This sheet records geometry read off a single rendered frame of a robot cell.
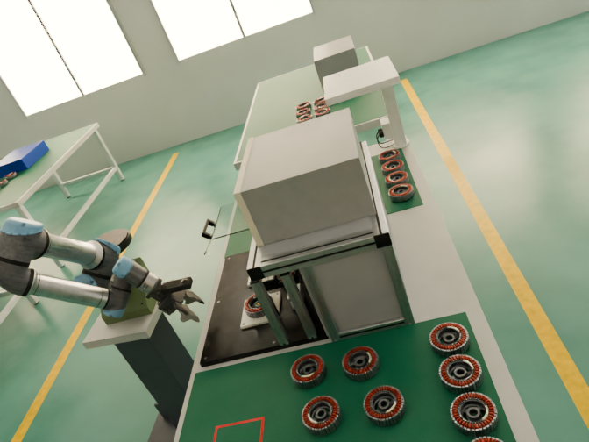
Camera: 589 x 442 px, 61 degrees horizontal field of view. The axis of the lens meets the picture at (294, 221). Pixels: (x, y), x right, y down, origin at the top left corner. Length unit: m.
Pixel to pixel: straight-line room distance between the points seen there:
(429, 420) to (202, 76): 5.57
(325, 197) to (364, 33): 4.89
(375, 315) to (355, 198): 0.40
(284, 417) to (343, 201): 0.66
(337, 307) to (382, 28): 4.99
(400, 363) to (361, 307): 0.21
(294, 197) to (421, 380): 0.64
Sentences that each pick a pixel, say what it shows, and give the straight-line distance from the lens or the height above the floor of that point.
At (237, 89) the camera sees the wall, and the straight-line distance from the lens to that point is 6.47.
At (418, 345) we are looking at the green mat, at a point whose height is 0.75.
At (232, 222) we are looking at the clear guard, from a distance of 1.92.
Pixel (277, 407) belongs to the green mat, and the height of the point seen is 0.75.
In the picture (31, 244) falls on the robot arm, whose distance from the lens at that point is 1.84.
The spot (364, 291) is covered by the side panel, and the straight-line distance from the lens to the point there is 1.58.
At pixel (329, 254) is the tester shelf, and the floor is 1.09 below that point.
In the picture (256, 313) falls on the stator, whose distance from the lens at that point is 1.85.
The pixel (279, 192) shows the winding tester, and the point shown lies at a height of 1.28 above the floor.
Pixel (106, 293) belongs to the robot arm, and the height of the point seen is 1.05.
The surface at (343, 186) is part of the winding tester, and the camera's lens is 1.48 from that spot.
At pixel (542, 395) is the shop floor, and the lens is 2.41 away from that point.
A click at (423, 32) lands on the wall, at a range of 6.39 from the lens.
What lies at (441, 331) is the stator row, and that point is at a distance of 1.59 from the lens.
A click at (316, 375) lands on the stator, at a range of 1.59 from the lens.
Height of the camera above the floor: 1.93
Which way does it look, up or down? 29 degrees down
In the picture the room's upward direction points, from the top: 22 degrees counter-clockwise
